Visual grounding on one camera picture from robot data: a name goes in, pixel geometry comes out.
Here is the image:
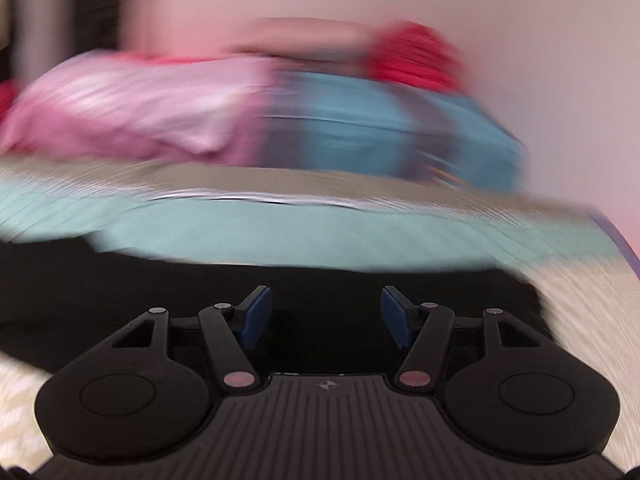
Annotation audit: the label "pink pillow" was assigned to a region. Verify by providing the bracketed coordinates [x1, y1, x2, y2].
[228, 18, 374, 62]

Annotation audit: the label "red folded blanket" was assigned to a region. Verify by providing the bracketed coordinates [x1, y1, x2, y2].
[367, 21, 462, 93]

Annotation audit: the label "pink satin bedding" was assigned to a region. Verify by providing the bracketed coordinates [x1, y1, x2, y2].
[1, 50, 277, 166]

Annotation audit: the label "blue grey patchwork folded quilt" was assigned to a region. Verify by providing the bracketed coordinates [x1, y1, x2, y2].
[256, 72, 523, 193]

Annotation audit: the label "teal cream chevron bed cover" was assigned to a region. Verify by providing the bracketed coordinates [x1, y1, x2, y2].
[1, 155, 639, 468]

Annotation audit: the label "black pants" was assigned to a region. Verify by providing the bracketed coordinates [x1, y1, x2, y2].
[1, 237, 549, 376]

